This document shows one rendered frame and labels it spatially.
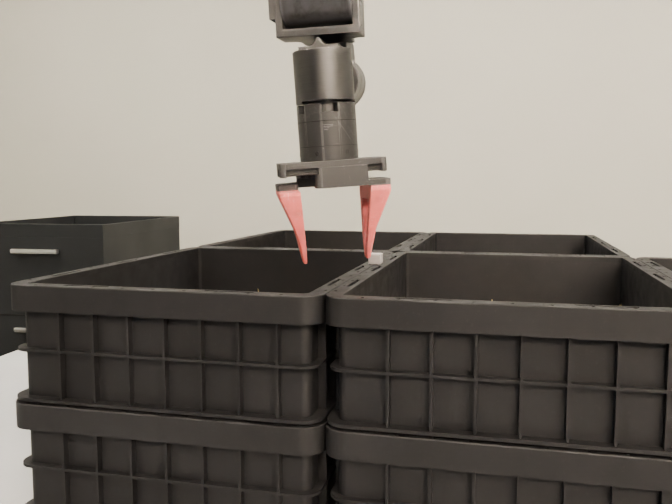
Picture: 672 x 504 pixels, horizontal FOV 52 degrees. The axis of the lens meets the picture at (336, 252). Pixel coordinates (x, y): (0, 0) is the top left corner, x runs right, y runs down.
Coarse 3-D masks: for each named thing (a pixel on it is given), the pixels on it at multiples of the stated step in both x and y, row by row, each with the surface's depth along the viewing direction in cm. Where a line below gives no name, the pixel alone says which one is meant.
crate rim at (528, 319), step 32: (416, 256) 92; (448, 256) 91; (480, 256) 90; (512, 256) 89; (544, 256) 88; (576, 256) 87; (608, 256) 87; (352, 288) 61; (352, 320) 55; (384, 320) 55; (416, 320) 54; (448, 320) 53; (480, 320) 53; (512, 320) 52; (544, 320) 52; (576, 320) 51; (608, 320) 50; (640, 320) 50
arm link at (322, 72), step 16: (304, 48) 65; (320, 48) 64; (336, 48) 64; (304, 64) 64; (320, 64) 64; (336, 64) 64; (352, 64) 66; (304, 80) 65; (320, 80) 64; (336, 80) 64; (352, 80) 66; (304, 96) 65; (320, 96) 64; (336, 96) 64; (352, 96) 66
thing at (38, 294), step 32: (160, 256) 89; (384, 256) 87; (32, 288) 62; (64, 288) 61; (96, 288) 60; (128, 288) 60; (160, 288) 60; (320, 288) 60; (224, 320) 58; (256, 320) 57; (288, 320) 56; (320, 320) 57
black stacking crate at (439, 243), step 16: (432, 240) 125; (448, 240) 131; (464, 240) 130; (480, 240) 129; (496, 240) 129; (512, 240) 128; (528, 240) 127; (544, 240) 127; (560, 240) 126; (576, 240) 125
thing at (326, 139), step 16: (304, 112) 65; (320, 112) 64; (336, 112) 65; (352, 112) 66; (304, 128) 66; (320, 128) 65; (336, 128) 65; (352, 128) 66; (304, 144) 66; (320, 144) 65; (336, 144) 65; (352, 144) 66; (304, 160) 66; (320, 160) 65; (336, 160) 65; (352, 160) 65; (368, 160) 65; (384, 160) 65; (288, 176) 65
